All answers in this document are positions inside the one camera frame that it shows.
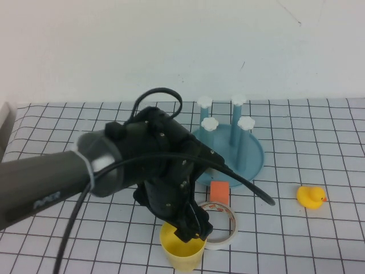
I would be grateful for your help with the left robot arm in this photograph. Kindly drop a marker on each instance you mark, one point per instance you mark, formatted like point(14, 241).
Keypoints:
point(42, 177)

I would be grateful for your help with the blue cup stand white caps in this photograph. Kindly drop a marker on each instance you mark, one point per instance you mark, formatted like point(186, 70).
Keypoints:
point(245, 154)

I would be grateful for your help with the orange cube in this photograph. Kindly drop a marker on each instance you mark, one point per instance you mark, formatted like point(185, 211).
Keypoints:
point(219, 192)

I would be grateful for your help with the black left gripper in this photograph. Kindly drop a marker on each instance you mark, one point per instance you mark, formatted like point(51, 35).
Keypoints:
point(168, 197)

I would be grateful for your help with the white tape roll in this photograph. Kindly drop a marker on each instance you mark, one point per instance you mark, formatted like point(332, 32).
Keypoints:
point(222, 243)

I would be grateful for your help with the white grid-patterned tablecloth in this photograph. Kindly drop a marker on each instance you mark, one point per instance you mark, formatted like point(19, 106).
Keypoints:
point(313, 142)

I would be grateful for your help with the yellow rubber duck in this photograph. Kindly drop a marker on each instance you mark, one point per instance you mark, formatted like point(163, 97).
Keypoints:
point(309, 198)

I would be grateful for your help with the yellow plastic cup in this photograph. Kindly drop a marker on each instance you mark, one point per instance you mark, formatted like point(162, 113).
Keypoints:
point(182, 257)

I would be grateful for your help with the white furniture panel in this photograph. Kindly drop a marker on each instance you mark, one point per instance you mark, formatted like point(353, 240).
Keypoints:
point(4, 128)

